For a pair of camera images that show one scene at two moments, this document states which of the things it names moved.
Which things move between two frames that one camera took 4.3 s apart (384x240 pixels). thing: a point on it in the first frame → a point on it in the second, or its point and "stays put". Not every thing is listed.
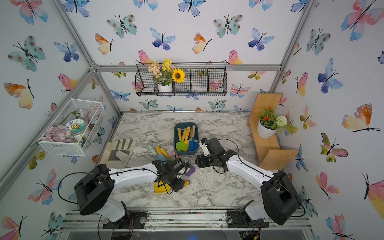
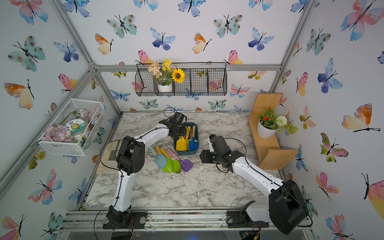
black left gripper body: (176, 184) → (180, 131)
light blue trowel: (158, 157) stays put
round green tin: (76, 127) stays put
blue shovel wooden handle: (192, 145) stays put
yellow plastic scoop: (161, 187) → (182, 144)
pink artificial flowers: (57, 133) stays put
